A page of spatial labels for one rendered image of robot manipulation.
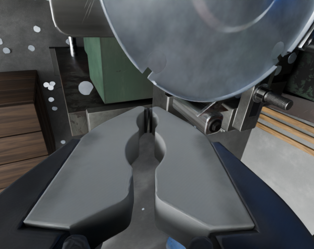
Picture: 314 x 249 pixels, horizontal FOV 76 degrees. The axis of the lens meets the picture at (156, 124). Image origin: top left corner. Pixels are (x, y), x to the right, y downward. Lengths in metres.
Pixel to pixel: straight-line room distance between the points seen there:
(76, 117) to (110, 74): 0.10
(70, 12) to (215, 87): 0.17
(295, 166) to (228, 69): 1.58
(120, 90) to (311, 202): 1.69
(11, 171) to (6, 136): 0.13
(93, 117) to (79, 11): 0.22
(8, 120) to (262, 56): 0.64
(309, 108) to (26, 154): 0.81
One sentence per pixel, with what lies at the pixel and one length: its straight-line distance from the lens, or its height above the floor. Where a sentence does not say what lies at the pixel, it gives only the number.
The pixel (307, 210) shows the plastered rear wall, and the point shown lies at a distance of 1.91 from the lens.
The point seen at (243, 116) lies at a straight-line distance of 0.39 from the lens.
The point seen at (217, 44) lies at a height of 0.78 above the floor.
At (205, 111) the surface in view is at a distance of 0.26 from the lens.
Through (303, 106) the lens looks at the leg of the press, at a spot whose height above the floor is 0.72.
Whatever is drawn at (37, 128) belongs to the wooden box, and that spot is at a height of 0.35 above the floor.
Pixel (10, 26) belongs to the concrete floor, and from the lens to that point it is 0.98.
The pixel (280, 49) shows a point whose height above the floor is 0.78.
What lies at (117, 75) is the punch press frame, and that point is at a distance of 0.35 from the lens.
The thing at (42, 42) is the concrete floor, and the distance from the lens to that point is 0.98.
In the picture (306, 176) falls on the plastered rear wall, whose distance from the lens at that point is 1.80.
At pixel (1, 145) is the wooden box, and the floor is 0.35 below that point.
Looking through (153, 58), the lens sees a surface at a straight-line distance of 0.21.
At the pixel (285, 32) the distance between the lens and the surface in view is 0.33.
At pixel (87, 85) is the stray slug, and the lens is 0.34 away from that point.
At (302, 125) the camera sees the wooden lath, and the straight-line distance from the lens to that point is 1.38.
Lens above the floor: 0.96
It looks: 50 degrees down
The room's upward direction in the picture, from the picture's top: 138 degrees clockwise
